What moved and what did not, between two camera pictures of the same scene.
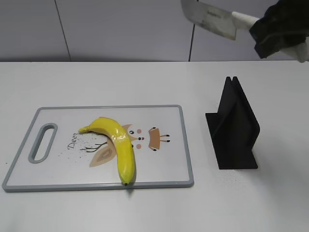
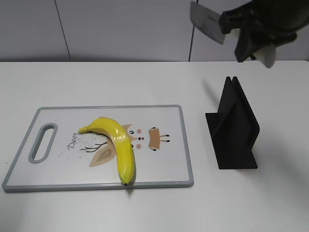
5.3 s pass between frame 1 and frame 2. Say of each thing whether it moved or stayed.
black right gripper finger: moved
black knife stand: stayed
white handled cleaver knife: moved
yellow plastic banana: stayed
